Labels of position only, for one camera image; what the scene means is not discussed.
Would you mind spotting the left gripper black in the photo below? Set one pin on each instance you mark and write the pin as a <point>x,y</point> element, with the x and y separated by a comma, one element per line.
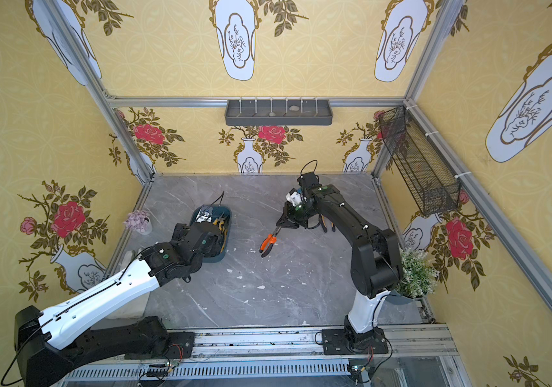
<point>212,231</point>

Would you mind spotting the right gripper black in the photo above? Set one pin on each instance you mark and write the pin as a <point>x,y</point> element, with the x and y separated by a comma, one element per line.
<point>287,218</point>

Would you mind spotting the teal plastic storage box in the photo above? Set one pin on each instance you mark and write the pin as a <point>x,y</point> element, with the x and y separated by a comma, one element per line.
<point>224,223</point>

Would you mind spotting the orange black pliers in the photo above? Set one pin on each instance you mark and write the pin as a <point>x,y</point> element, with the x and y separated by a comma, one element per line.
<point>269,242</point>

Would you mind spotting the yellow black pliers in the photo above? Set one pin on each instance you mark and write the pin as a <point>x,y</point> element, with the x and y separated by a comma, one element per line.
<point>326,224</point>

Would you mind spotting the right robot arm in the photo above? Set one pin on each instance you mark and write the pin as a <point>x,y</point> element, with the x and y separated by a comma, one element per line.
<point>376,263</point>

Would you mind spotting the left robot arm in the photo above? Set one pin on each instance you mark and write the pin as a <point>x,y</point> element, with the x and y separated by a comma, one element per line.
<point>51,343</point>

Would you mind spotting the pink flower pot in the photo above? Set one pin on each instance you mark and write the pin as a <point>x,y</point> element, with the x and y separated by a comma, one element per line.
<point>139,221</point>

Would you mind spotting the green potted plant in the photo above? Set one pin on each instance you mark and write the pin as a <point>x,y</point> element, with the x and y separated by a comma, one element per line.
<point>419,278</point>

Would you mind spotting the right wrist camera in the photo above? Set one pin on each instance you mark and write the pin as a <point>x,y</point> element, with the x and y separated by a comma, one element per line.
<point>299,196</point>

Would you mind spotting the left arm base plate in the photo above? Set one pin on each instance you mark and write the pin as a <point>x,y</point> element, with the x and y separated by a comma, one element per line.
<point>177,346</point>

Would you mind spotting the grey wall shelf tray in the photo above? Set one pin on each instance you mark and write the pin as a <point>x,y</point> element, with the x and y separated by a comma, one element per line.
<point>278,112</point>

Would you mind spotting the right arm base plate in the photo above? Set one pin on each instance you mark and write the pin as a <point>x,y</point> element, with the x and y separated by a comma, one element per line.
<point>345,341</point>

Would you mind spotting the black wire mesh basket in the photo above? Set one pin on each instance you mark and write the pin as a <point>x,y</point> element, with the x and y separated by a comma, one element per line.
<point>426,174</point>

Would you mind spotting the aluminium front rail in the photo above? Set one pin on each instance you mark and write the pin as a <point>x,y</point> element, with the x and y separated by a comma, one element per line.
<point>403,355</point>

